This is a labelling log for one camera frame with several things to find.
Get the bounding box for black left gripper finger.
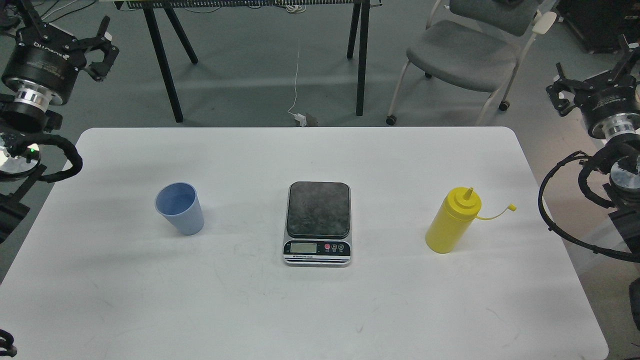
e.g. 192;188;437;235
2;0;43;31
84;15;120;82

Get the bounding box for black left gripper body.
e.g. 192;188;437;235
1;25;101;106

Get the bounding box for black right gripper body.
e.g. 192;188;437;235
574;72;639;140

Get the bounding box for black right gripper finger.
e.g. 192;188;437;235
545;62;583;117
611;34;640;76

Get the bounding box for blue ribbed plastic cup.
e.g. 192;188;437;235
154;182;205;236

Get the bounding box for yellow squeeze bottle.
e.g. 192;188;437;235
425;187;517;255

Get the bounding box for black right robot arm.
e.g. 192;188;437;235
537;34;640;264

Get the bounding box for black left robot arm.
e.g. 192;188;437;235
0;0;119;240

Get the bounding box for digital kitchen scale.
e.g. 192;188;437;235
282;181;354;268

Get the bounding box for black cabinet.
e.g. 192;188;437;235
555;0;640;54

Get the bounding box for black trestle table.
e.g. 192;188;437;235
112;0;382;126

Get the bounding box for grey office chair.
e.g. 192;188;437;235
386;0;558;126

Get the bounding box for white cable with plug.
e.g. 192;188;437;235
287;40;319;127

